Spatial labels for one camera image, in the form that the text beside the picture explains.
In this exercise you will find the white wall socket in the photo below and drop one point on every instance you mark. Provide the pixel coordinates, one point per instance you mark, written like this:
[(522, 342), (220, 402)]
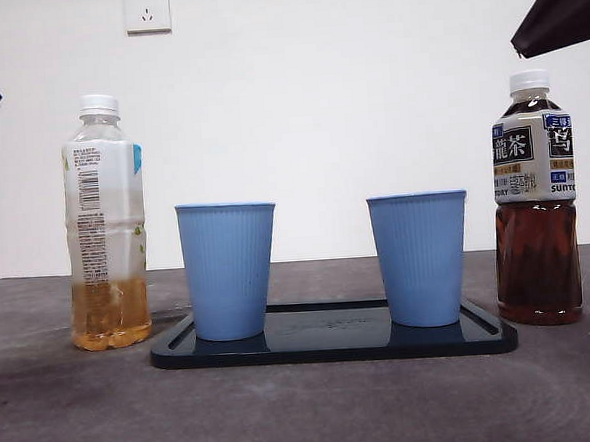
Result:
[(147, 14)]

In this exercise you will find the dark oolong tea bottle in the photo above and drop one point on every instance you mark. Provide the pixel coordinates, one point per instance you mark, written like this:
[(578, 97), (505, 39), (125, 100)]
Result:
[(537, 256)]

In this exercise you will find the dark blue tray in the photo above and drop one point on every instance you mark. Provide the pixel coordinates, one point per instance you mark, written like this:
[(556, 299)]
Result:
[(333, 351)]

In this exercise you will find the blue ribbed cup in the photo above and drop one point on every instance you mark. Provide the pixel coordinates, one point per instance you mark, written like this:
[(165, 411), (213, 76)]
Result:
[(228, 270), (420, 258)]

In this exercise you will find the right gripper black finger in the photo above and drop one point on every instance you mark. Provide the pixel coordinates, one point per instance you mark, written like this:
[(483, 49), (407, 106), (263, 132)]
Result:
[(567, 9)]

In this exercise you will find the clear bottle of yellow tea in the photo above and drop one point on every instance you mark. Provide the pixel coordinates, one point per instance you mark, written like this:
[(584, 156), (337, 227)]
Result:
[(110, 312)]

